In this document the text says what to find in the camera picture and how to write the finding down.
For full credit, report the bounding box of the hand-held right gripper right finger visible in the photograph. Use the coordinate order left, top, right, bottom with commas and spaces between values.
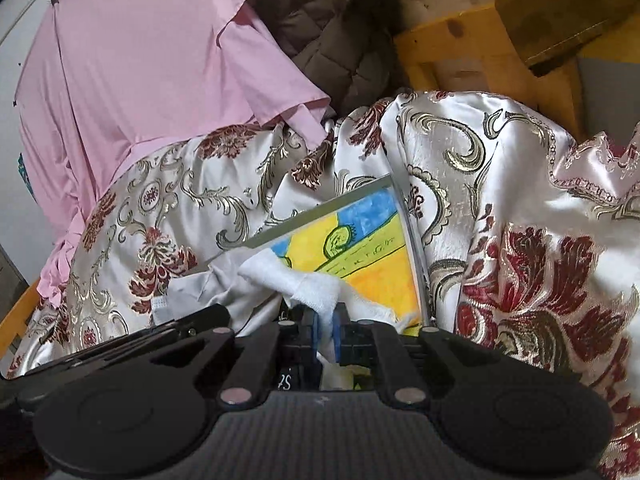
336, 304, 501, 408

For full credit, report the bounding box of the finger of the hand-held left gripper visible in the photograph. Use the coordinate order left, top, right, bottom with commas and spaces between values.
150, 305, 232, 338
65, 327, 188, 365

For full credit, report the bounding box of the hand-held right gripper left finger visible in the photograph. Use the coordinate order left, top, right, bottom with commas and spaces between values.
145, 307, 321, 408

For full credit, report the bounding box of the grey cloth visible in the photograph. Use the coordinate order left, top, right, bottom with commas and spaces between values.
152, 255, 286, 336

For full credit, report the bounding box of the white whale print towel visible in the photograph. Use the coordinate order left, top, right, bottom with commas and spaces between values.
237, 250, 421, 361

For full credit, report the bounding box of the cartoon print tray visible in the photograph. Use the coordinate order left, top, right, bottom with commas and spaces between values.
200, 174, 431, 338

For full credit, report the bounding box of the floral satin blanket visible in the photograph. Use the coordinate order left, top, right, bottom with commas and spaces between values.
0, 87, 640, 480

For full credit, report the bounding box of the pink bed sheet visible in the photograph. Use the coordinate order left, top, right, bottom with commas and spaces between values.
15, 0, 336, 306

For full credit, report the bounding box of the brown puffer jacket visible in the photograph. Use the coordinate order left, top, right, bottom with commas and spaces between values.
252, 0, 416, 113

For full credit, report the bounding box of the olive brown cloth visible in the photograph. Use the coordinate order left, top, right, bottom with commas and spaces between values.
495, 0, 640, 68

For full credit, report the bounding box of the wooden bed rail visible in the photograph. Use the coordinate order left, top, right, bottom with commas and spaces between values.
0, 280, 41, 361

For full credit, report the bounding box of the colourful narrow wall poster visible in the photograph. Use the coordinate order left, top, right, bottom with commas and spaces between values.
16, 152, 38, 203

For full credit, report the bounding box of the wooden bunk frame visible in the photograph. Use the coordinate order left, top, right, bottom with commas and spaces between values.
392, 5, 640, 136

